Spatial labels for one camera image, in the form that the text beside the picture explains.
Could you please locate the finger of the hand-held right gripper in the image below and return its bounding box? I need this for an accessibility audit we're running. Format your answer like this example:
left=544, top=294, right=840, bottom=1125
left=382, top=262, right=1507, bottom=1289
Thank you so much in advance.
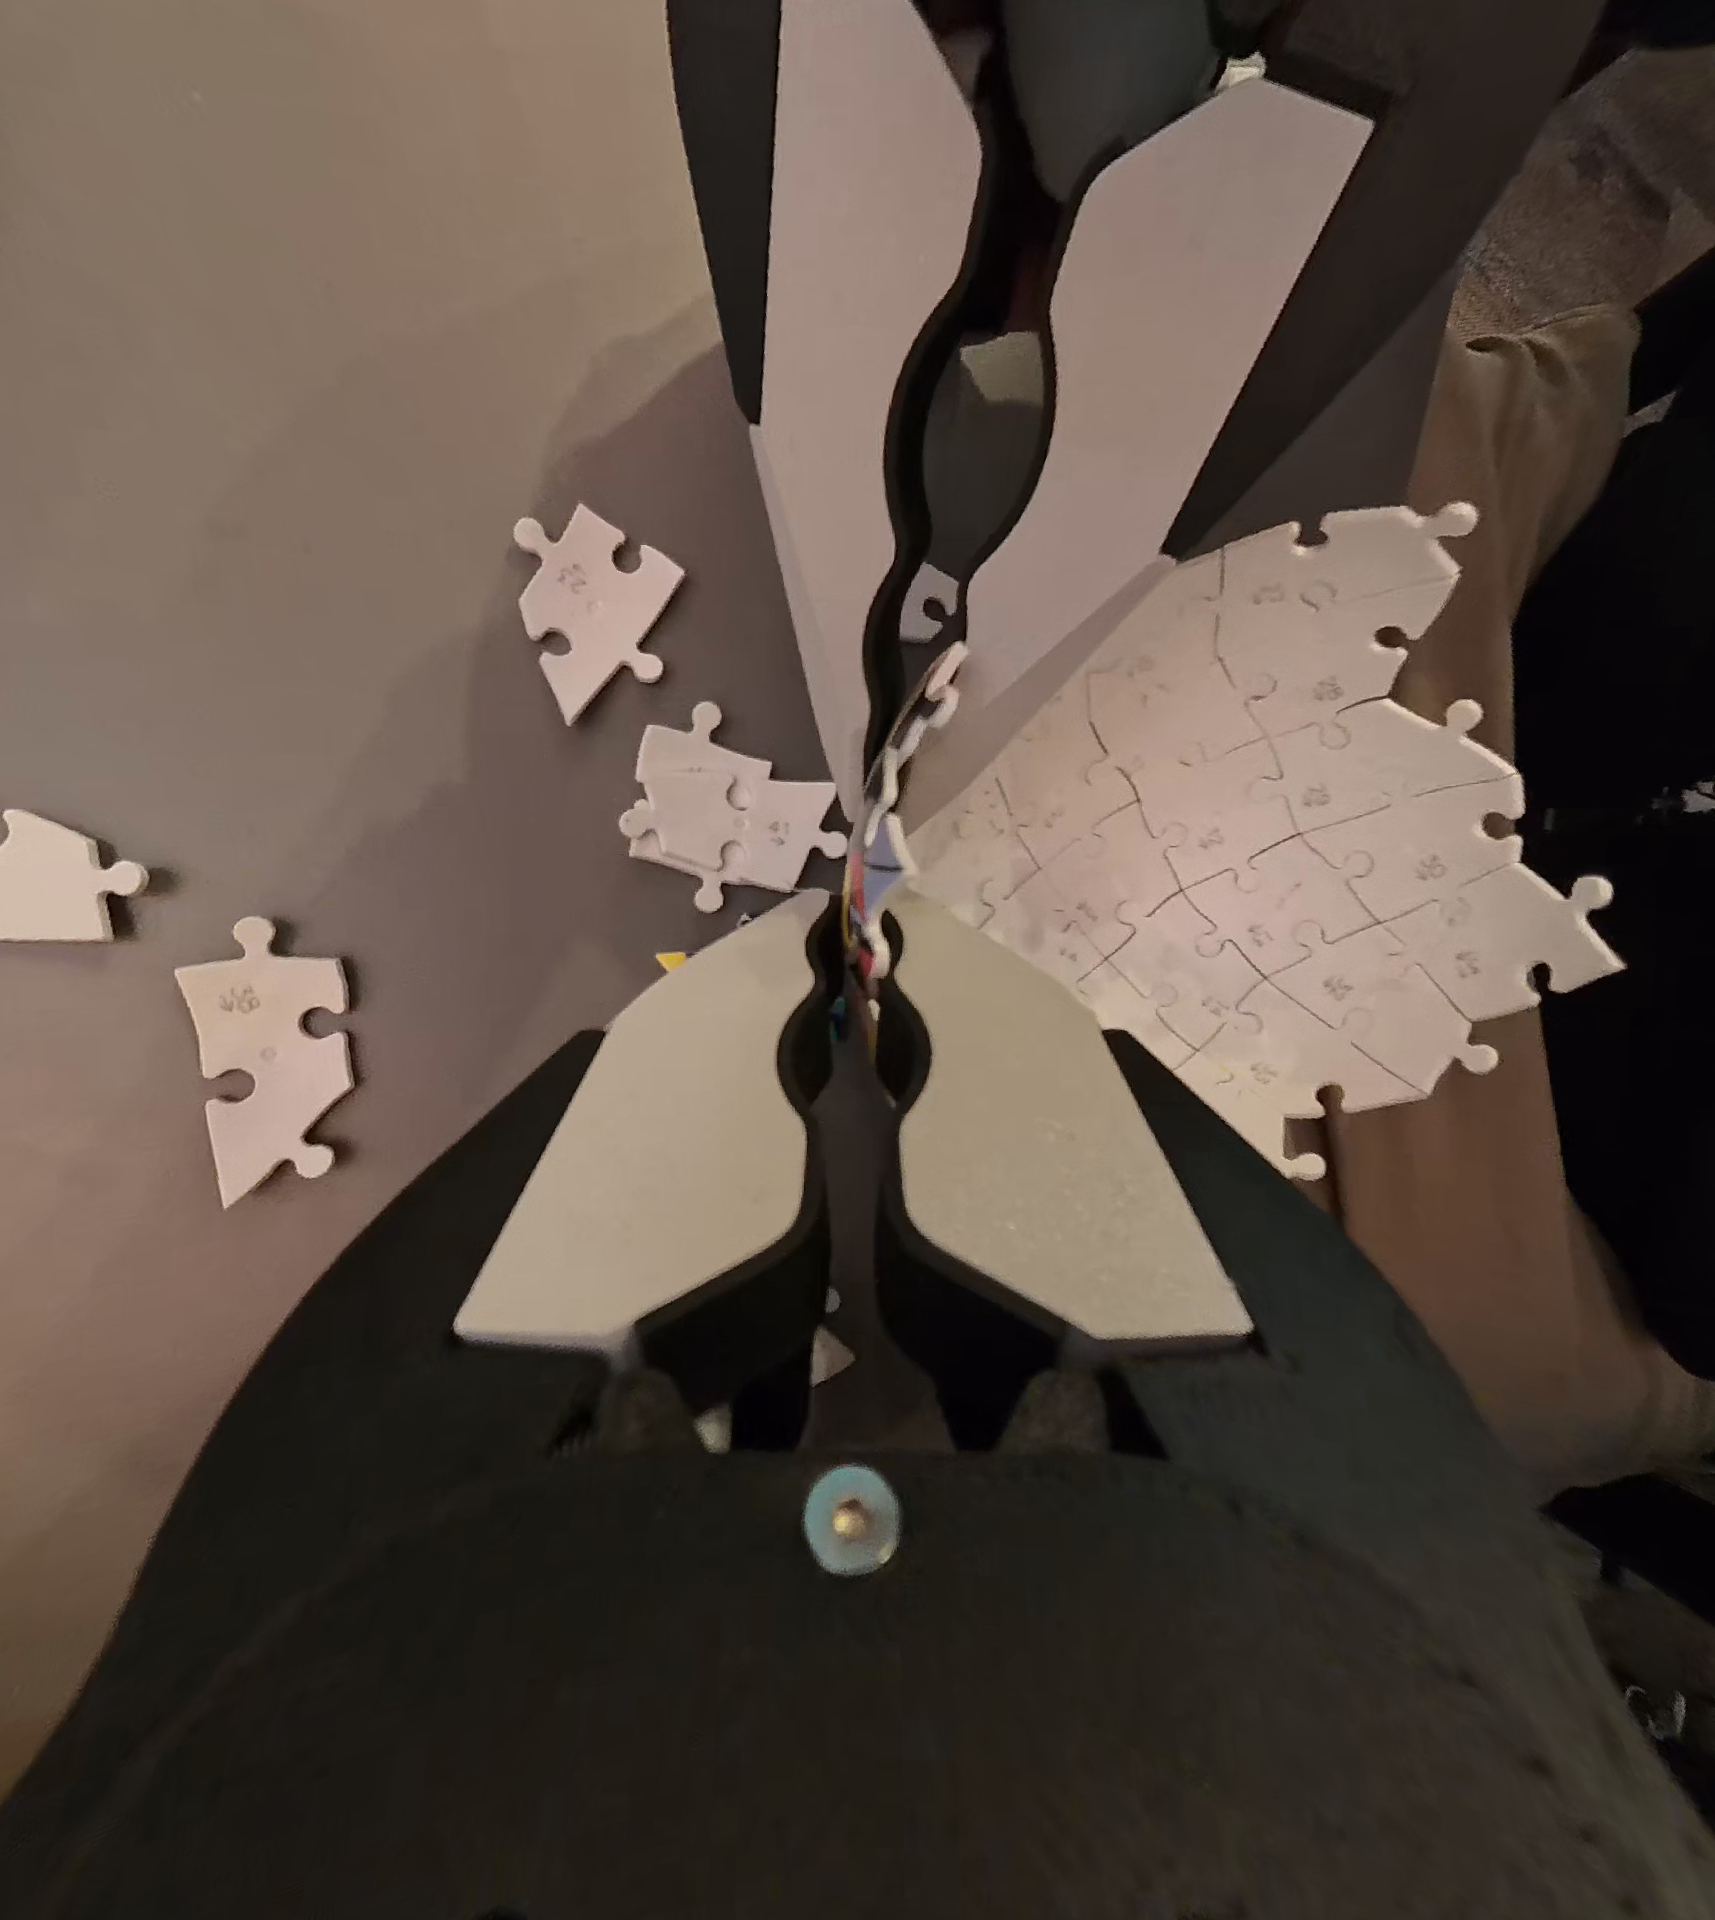
left=888, top=73, right=1379, bottom=799
left=750, top=0, right=986, bottom=820

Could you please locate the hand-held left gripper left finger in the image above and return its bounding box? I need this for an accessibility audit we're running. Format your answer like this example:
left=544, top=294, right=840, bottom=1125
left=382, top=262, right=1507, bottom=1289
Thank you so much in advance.
left=452, top=889, right=844, bottom=1452

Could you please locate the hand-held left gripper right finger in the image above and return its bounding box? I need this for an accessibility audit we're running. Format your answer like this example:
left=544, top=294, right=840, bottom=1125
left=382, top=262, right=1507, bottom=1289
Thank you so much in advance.
left=880, top=895, right=1256, bottom=1452

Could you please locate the partly built puzzle ball shell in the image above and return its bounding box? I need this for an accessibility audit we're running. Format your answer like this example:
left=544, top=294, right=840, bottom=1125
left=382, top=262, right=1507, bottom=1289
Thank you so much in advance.
left=840, top=502, right=1623, bottom=1189

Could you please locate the heap of loose puzzle pieces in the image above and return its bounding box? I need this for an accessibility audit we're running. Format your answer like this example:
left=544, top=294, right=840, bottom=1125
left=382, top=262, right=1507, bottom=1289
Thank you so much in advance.
left=618, top=703, right=848, bottom=919

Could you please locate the person's black jacket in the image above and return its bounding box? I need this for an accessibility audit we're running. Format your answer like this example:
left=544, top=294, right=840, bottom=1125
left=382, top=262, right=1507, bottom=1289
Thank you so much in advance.
left=1517, top=374, right=1715, bottom=1399

